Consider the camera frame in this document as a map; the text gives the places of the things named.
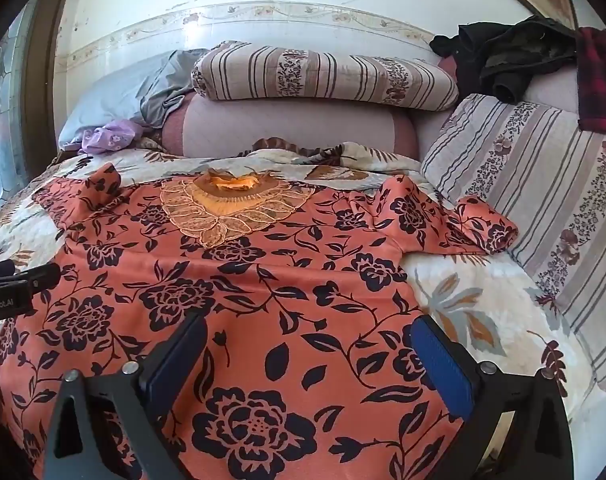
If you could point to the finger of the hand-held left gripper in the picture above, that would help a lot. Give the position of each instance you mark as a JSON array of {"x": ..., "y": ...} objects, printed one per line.
[{"x": 40, "y": 276}]

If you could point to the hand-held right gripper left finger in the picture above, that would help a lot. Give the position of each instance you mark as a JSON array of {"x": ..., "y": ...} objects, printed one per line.
[{"x": 179, "y": 357}]

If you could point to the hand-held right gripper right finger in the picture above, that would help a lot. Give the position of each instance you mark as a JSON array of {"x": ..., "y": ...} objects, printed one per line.
[{"x": 443, "y": 365}]

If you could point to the orange floral garment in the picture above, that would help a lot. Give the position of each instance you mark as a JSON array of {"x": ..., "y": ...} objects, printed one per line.
[{"x": 283, "y": 285}]

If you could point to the leaf print blanket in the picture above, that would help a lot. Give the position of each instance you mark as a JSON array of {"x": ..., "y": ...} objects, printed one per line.
[{"x": 458, "y": 280}]

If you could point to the purple floral cloth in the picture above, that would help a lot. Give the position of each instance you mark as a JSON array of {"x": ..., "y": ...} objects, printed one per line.
[{"x": 108, "y": 137}]

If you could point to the stained glass window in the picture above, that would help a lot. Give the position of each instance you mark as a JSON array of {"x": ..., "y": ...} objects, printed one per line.
[{"x": 3, "y": 110}]

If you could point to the grey-blue cloth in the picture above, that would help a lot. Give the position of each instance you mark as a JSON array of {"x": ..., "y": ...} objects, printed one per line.
[{"x": 113, "y": 100}]

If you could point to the striped floral pillow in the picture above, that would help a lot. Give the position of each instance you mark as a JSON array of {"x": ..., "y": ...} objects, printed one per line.
[{"x": 533, "y": 185}]

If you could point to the striped rolled bolster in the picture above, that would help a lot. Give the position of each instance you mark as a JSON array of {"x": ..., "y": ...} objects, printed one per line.
[{"x": 323, "y": 77}]

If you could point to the black jacket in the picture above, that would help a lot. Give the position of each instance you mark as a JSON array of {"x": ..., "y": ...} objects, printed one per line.
[{"x": 508, "y": 55}]

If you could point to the red plaid cloth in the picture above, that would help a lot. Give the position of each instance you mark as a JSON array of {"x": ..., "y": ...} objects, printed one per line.
[{"x": 600, "y": 80}]

